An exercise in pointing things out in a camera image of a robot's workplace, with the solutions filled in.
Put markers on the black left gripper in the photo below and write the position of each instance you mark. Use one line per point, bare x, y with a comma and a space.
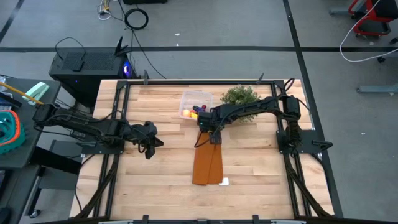
149, 130

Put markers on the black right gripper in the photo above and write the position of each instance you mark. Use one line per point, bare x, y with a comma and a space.
206, 119

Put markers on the yellow toy banana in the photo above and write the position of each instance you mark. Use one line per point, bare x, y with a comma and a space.
194, 116

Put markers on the purple toy eggplant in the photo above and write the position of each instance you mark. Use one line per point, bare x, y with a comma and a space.
196, 109

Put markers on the toy peach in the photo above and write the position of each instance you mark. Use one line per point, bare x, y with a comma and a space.
186, 113

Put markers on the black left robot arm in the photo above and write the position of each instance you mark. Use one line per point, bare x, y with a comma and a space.
77, 124

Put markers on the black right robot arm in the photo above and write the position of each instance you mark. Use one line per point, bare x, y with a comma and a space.
264, 105

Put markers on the clear plastic tupperware container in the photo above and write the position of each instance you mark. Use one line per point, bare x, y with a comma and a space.
196, 98

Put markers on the brown folded cloth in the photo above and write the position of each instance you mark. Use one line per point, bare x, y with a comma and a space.
206, 161

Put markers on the white cloth tag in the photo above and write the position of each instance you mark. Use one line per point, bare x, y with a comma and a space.
224, 181

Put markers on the green potted plant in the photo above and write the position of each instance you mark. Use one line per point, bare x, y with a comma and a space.
239, 93

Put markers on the black computer tower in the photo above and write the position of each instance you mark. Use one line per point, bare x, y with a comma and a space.
87, 71

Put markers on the dark side table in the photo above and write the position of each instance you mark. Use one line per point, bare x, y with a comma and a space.
31, 149

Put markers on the mint green stapler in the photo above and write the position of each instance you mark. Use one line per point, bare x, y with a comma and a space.
35, 91

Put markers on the teal and orange object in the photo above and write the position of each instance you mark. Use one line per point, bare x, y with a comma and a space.
9, 137

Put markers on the grey floor bar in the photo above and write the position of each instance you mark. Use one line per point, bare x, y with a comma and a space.
376, 89

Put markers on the black metal table frame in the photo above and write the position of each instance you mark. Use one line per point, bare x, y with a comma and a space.
199, 82

